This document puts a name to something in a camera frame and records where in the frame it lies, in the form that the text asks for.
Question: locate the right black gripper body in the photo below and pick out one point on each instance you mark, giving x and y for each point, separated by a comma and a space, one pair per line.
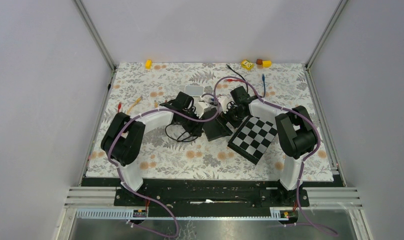
234, 116

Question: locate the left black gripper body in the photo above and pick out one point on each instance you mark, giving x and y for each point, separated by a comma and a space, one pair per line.
190, 126

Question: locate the black router box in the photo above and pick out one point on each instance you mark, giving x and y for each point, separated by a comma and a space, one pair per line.
217, 128

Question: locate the white network switch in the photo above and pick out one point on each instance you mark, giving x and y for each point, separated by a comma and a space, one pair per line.
194, 90

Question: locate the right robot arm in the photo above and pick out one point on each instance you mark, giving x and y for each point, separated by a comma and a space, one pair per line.
295, 132

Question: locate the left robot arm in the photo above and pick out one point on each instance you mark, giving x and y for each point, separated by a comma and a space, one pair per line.
123, 139

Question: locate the checkered chess board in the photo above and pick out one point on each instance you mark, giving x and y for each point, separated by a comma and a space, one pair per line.
252, 139

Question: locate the yellow patterned cube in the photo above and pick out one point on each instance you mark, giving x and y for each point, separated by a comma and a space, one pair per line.
247, 65

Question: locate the yellow block right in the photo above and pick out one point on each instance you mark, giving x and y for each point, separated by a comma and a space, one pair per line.
266, 63

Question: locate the yellow block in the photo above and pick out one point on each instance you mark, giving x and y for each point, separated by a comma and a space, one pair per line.
148, 64
266, 63

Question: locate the yellow block left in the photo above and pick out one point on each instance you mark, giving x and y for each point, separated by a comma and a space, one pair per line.
148, 64

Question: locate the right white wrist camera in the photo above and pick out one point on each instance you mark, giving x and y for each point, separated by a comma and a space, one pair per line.
222, 104

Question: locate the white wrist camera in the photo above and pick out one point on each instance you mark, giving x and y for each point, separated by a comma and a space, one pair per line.
201, 107
222, 104

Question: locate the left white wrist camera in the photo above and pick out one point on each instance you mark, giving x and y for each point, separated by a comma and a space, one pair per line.
201, 107

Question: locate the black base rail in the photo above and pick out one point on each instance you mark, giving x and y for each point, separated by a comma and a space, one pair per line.
212, 198

